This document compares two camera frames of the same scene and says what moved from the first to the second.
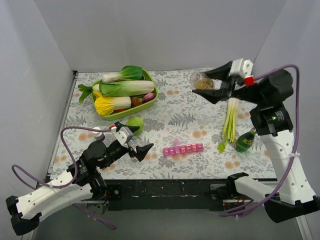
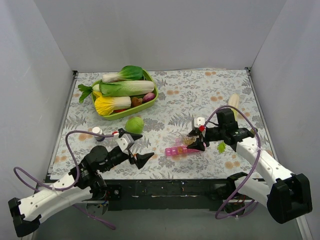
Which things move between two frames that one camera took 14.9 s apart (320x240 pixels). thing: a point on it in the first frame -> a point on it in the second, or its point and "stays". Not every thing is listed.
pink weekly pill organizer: x=177 y=149 stays
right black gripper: x=231 y=84 -> x=203 y=135
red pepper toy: x=119 y=110 stays
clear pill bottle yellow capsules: x=200 y=80 -> x=184 y=140
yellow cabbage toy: x=105 y=105 stays
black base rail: x=164 y=195 stays
